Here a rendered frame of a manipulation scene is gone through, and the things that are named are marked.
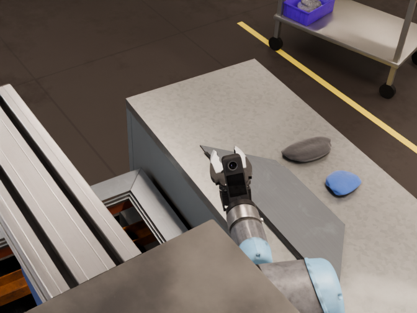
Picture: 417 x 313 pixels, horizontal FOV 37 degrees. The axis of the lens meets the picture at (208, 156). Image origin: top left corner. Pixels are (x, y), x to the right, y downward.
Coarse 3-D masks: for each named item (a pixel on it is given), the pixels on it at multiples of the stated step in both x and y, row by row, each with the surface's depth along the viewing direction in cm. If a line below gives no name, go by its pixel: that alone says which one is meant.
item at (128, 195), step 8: (128, 192) 228; (104, 200) 223; (112, 200) 225; (120, 200) 226; (128, 200) 228; (136, 200) 225; (136, 208) 224; (144, 216) 220; (152, 224) 217; (152, 232) 216; (0, 240) 208; (160, 240) 213; (0, 248) 208
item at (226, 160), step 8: (224, 160) 138; (232, 160) 138; (240, 160) 139; (224, 168) 139; (232, 168) 139; (240, 168) 139; (232, 176) 140; (240, 176) 140; (232, 184) 140; (240, 184) 140; (232, 192) 140; (240, 192) 141; (232, 200) 141
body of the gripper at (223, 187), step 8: (224, 176) 146; (224, 184) 144; (248, 184) 144; (224, 192) 144; (248, 192) 146; (224, 200) 146; (240, 200) 139; (248, 200) 140; (224, 208) 148; (232, 208) 139
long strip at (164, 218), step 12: (144, 180) 231; (132, 192) 226; (144, 192) 227; (156, 192) 227; (144, 204) 222; (156, 204) 222; (168, 204) 223; (156, 216) 218; (168, 216) 218; (168, 228) 214; (180, 228) 214
